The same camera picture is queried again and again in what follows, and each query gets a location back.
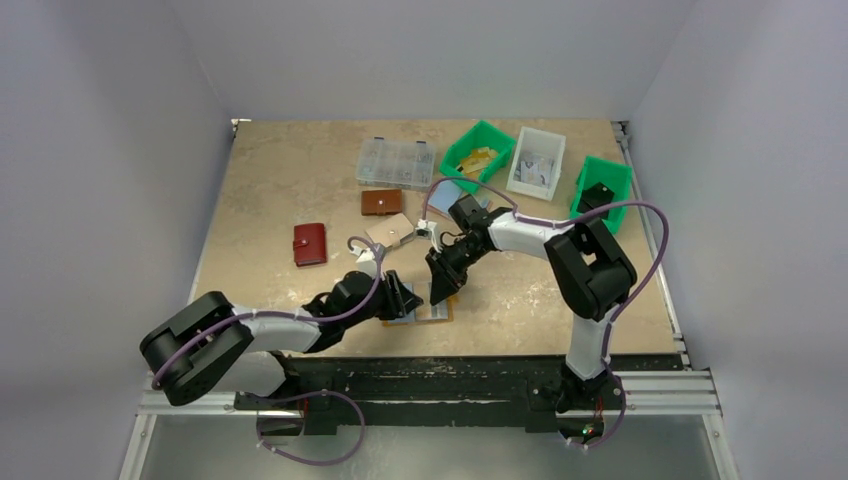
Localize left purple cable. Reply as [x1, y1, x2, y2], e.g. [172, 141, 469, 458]
[150, 236, 387, 392]

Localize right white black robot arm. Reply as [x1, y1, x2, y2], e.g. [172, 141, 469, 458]
[425, 195, 637, 386]

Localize white plastic bin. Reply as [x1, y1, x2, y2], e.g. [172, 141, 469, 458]
[506, 126, 567, 201]

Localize brown leather card holder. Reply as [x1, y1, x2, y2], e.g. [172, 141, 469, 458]
[360, 189, 404, 216]

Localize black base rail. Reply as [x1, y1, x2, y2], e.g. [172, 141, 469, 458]
[165, 354, 654, 439]

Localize cards in white bin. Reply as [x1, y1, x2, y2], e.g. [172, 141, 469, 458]
[515, 150, 554, 188]

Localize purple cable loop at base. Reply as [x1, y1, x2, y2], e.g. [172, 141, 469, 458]
[256, 389, 368, 467]

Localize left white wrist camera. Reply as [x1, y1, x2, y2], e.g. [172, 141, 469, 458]
[350, 243, 385, 277]

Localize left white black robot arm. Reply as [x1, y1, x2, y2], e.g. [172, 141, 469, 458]
[139, 270, 424, 406]

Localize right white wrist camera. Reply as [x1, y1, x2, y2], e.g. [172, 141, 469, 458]
[415, 219, 442, 252]

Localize clear plastic organizer box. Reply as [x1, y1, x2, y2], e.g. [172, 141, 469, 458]
[355, 137, 437, 191]

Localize green bin with cards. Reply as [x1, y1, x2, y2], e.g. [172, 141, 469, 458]
[439, 121, 516, 183]

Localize cards in green bin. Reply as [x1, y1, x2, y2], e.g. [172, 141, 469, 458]
[456, 147, 499, 176]

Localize mustard yellow card holder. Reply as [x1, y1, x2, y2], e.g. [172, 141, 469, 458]
[381, 282, 453, 327]

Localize stack of loose cards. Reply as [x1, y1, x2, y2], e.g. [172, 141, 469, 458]
[421, 177, 475, 218]

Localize red leather card holder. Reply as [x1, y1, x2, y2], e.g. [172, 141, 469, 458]
[293, 223, 327, 267]

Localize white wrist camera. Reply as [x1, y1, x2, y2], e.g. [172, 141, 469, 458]
[415, 219, 442, 252]
[350, 243, 385, 277]

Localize beige card holder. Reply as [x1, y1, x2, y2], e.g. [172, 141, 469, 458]
[366, 213, 415, 250]

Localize green bin right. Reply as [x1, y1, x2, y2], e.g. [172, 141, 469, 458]
[570, 156, 633, 218]

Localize black card holder in bin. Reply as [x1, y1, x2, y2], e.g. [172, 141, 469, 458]
[576, 182, 615, 214]

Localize aluminium frame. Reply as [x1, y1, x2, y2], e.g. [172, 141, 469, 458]
[119, 370, 740, 479]

